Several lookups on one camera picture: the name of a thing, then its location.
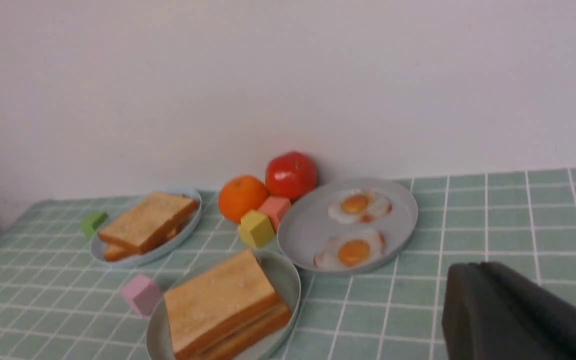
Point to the salmon foam cube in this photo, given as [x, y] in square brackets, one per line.
[275, 209]

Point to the yellow foam cube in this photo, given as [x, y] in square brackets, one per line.
[255, 229]

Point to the toast slice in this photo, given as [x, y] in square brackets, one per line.
[115, 252]
[206, 308]
[142, 227]
[247, 334]

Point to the fried egg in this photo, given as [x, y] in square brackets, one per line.
[361, 205]
[350, 250]

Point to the red tomato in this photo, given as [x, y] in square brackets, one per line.
[291, 175]

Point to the orange fruit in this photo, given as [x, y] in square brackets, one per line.
[241, 195]

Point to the back fried egg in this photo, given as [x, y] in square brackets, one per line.
[361, 205]

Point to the front fried egg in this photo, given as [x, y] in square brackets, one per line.
[350, 250]

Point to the grey egg plate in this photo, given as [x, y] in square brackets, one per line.
[307, 227]

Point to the green serving plate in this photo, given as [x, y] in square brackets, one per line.
[284, 277]

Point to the light blue bread plate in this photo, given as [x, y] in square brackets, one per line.
[97, 247]

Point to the pink foam cube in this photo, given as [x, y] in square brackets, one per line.
[142, 294]

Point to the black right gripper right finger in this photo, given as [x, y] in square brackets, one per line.
[547, 317]

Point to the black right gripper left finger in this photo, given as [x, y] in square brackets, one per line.
[491, 317]

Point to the green foam cube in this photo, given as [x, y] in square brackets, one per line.
[91, 222]

